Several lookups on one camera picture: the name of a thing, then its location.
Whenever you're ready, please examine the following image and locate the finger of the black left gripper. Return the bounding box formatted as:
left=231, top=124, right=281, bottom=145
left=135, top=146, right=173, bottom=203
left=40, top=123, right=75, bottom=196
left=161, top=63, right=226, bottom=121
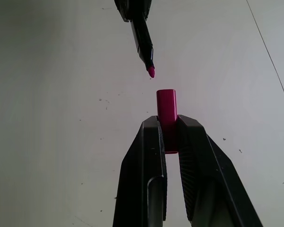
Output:
left=114, top=0, right=136, bottom=23
left=135, top=0, right=152, bottom=20

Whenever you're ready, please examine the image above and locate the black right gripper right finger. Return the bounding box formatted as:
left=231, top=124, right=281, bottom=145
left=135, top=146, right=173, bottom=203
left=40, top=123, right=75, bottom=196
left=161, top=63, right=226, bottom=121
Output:
left=176, top=114, right=264, bottom=227

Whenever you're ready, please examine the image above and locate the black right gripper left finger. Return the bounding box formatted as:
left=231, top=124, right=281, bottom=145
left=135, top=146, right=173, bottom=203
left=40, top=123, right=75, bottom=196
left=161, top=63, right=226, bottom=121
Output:
left=112, top=115, right=168, bottom=227

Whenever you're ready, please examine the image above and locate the black marker with magenta tip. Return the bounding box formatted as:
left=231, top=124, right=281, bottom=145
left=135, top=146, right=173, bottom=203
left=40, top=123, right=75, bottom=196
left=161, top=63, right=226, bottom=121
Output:
left=129, top=14, right=157, bottom=79

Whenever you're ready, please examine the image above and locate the magenta marker cap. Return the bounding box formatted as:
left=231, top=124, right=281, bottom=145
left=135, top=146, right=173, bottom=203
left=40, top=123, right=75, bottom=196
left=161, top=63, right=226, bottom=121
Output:
left=156, top=88, right=178, bottom=155

